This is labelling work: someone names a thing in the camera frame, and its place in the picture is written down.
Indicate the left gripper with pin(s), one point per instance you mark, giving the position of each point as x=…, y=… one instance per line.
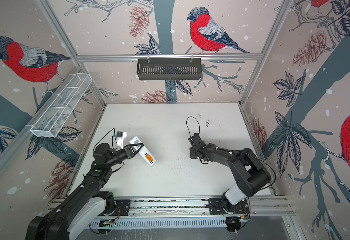
x=128, y=152

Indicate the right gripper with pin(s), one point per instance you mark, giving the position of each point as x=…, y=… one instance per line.
x=192, y=154

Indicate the white remote control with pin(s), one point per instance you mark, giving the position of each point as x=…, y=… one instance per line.
x=143, y=151

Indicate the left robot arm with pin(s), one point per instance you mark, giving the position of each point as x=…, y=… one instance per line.
x=87, y=201

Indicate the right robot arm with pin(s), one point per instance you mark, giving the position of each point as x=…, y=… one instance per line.
x=249, y=173

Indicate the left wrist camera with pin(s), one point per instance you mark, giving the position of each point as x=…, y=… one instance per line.
x=119, y=137

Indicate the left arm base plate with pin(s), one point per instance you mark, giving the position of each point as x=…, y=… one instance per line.
x=117, y=208

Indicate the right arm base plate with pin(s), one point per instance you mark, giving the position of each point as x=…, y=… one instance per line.
x=219, y=206

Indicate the black wall basket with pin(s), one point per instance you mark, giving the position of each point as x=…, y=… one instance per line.
x=169, y=69

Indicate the white mesh wall shelf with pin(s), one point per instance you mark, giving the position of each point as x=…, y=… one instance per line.
x=55, y=116

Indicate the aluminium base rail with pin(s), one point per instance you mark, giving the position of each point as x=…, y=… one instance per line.
x=177, y=207

